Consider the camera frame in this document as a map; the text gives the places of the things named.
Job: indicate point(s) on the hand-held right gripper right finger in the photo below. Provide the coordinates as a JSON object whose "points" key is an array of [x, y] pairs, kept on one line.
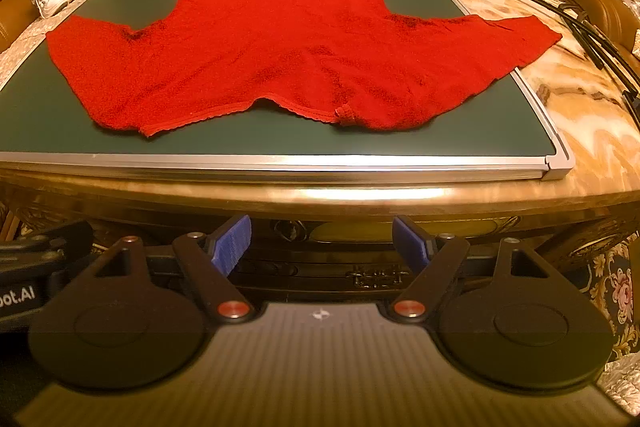
{"points": [[410, 247]]}

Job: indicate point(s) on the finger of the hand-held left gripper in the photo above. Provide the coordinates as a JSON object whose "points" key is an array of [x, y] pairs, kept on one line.
{"points": [[65, 237]]}

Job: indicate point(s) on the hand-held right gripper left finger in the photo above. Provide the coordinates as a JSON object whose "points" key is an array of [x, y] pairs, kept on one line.
{"points": [[234, 248]]}

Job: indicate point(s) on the red knit sweater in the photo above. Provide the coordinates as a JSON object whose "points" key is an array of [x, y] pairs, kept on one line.
{"points": [[280, 47]]}

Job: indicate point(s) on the carved wooden marble table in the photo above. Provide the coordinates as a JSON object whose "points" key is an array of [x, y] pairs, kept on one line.
{"points": [[320, 202]]}

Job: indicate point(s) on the dark floral carpet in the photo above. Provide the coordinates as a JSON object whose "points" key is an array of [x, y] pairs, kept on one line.
{"points": [[620, 297]]}

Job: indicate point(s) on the long black rod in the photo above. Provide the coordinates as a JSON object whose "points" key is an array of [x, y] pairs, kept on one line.
{"points": [[607, 41]]}

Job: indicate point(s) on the brown leather chair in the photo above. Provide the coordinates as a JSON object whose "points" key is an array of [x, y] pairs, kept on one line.
{"points": [[602, 9]]}

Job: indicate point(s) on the green mat with metal frame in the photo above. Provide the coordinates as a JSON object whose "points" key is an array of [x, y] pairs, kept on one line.
{"points": [[300, 143]]}

